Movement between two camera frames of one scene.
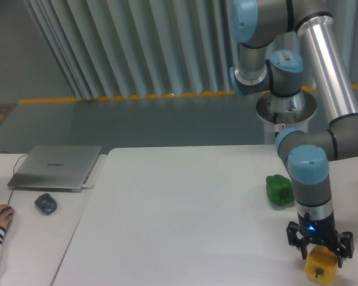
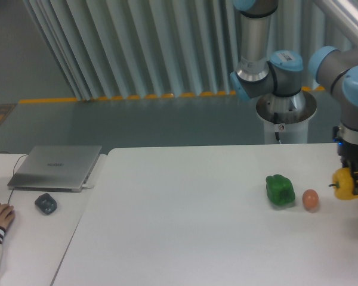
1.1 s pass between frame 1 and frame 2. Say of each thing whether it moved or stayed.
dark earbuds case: stayed
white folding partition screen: stayed
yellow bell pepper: moved
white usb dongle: stayed
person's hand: stayed
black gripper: moved
